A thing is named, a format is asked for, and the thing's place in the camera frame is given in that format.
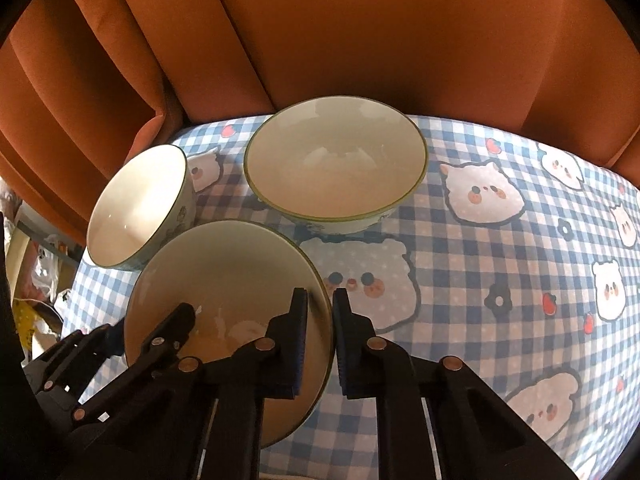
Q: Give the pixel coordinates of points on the orange curtain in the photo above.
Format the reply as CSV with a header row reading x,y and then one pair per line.
x,y
325,25

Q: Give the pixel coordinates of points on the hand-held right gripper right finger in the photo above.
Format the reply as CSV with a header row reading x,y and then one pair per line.
x,y
342,345

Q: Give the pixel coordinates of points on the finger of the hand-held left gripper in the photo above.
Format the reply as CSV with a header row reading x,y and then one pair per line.
x,y
170,330
90,355

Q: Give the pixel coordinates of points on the white plastic bag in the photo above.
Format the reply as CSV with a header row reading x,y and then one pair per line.
x,y
47,270

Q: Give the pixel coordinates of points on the white floral ceramic bowl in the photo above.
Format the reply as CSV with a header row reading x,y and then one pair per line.
x,y
225,275
335,160
135,205

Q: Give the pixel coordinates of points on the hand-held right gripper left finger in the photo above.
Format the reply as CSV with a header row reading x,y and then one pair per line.
x,y
300,345

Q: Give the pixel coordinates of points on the blue checkered bear tablecloth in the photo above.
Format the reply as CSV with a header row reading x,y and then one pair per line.
x,y
475,285

